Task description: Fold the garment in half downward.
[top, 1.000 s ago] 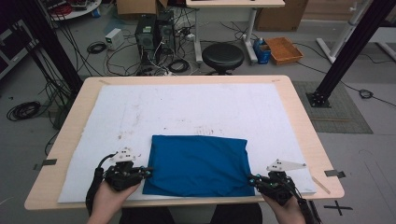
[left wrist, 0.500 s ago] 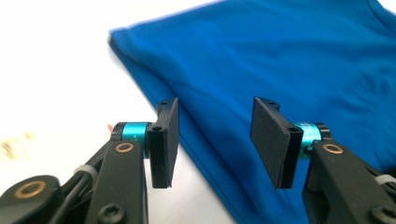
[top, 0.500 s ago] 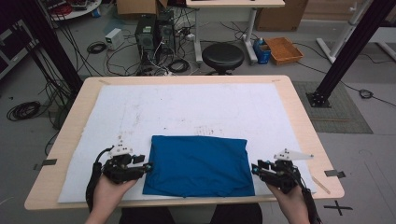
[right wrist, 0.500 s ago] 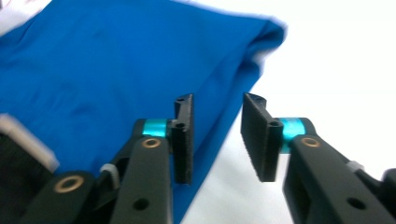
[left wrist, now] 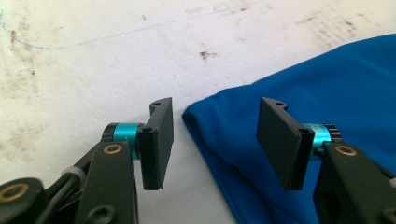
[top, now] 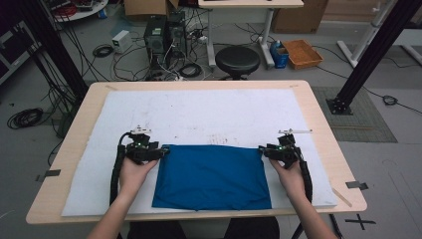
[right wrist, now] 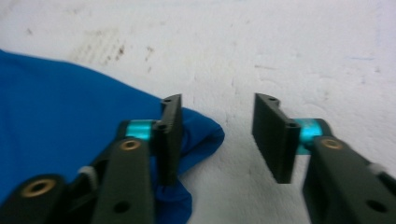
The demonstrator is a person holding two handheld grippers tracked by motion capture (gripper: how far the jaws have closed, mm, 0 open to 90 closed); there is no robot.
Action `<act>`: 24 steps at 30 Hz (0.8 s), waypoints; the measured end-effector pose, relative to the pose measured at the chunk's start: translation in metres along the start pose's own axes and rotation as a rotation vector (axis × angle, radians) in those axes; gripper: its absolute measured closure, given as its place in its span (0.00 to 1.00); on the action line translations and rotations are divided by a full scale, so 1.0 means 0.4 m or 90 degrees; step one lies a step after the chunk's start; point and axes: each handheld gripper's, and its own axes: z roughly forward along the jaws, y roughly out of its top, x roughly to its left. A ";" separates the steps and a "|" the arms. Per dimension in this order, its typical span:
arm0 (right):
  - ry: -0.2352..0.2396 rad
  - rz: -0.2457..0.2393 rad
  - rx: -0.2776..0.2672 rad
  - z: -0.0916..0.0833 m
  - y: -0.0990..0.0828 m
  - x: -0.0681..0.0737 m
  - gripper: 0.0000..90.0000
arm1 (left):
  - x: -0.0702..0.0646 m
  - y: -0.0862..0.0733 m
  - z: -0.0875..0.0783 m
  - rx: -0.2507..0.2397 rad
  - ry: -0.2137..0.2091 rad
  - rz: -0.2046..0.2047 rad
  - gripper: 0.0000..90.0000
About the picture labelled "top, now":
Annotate black metal post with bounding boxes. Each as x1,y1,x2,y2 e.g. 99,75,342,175
326,0,422,116
16,0,90,101

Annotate white desk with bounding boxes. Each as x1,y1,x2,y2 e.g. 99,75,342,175
197,0,305,69

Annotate small white box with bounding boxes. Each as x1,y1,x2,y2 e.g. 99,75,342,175
111,29,133,54

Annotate orange basket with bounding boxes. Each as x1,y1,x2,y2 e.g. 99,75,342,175
282,39,324,71

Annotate person's right hand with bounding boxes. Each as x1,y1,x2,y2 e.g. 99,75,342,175
268,158,308,201

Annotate person's legs in dark pants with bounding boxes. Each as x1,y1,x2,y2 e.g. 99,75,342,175
127,217,281,239

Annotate black corrugated cable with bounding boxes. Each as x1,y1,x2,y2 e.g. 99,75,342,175
292,147,315,239
108,131,132,207

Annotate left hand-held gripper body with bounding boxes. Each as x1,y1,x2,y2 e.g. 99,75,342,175
123,125,160,164

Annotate grey tape strip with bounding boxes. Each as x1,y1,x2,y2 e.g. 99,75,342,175
35,168,63,183
345,180,369,191

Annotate coiled black cable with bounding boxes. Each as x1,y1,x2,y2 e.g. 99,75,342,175
381,95,399,107
93,44,114,58
178,63,203,79
7,108,45,130

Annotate grey floor mat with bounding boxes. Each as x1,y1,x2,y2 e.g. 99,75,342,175
312,86,398,143

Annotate blue T-shirt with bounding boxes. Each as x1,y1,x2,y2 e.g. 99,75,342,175
151,143,273,212

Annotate white metal stand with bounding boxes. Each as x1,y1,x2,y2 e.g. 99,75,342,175
336,0,399,69

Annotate round white table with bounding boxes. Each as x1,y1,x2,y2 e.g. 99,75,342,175
49,0,109,23

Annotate black round stool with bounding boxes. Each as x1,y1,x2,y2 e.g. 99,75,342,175
214,45,262,82

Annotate black computer tower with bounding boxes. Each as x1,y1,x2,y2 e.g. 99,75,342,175
143,15,169,72
167,11,189,60

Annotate person's left hand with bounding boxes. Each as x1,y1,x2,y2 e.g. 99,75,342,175
118,156,160,200

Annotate thin wooden stick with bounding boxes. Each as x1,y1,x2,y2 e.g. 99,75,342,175
331,187,353,208

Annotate large cardboard box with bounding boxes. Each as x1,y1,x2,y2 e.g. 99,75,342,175
272,0,329,34

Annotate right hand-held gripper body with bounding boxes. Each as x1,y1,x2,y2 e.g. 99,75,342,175
267,128,314,169

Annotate white felt mat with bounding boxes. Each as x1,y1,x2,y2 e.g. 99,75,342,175
61,89,338,217

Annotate black tape cross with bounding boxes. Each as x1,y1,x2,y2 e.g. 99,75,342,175
344,213,377,231

